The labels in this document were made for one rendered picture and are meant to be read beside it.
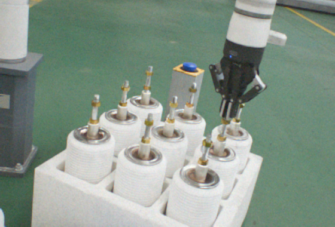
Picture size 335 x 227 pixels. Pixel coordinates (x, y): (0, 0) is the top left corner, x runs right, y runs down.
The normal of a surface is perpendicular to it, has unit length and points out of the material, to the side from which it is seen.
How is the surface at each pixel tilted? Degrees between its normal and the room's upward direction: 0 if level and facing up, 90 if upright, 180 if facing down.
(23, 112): 88
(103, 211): 90
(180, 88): 90
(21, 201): 0
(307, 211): 0
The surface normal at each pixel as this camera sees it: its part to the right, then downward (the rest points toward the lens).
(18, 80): 0.70, 0.43
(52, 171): 0.18, -0.91
